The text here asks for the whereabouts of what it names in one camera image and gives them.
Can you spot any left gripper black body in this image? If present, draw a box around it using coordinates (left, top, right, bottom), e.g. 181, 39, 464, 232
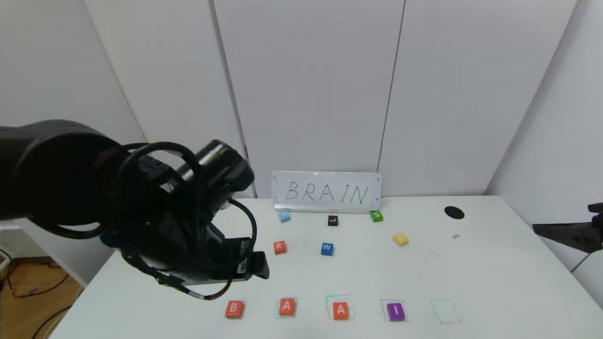
199, 223, 253, 283

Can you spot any white BRAIN sign board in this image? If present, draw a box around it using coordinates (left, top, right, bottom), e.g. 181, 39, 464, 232
272, 171, 382, 213

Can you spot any black floor cable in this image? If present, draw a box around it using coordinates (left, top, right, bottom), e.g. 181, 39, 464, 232
31, 305, 71, 339
0, 250, 71, 300

